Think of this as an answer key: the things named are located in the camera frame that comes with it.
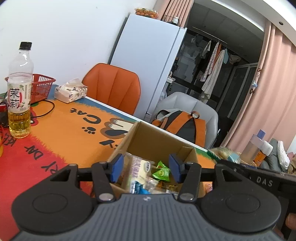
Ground black cable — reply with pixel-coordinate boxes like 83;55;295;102
0;99;56;128

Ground pink curtain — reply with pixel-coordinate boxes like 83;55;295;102
221;21;295;152

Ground light green snack packet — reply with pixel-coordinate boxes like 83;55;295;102
152;161;171;182

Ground red plastic basket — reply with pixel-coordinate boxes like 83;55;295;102
4;73;56;109

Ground black wire rack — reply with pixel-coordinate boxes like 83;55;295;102
161;15;180;26

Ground floral tissue pack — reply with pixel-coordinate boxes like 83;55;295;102
54;78;88;103

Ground white sandwich cracker package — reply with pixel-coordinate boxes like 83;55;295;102
127;155;154;193

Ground clear bottle purple cap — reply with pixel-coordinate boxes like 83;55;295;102
240;130;265;164

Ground person's right hand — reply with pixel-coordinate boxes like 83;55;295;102
285;213;296;230

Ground orange chair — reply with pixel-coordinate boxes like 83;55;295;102
82;63;141;115

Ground colourful cat table mat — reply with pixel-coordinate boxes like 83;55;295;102
0;84;218;241

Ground grey sofa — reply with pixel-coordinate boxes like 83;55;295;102
259;138;295;175

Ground bag of oranges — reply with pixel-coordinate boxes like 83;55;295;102
135;8;159;19

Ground round biscuit packet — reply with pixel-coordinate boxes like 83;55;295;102
207;147;241;164

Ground white refrigerator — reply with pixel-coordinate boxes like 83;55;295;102
110;14;187;122

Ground grey armchair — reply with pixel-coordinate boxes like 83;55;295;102
151;92;218;149

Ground orange spray can white cap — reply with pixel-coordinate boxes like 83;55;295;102
254;141;273;167

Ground brown cardboard box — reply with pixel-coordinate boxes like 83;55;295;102
106;121;209;197

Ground orange black backpack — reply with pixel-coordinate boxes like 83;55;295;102
152;109;207;148

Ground hanging clothes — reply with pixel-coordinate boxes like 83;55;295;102
195;40;242;103

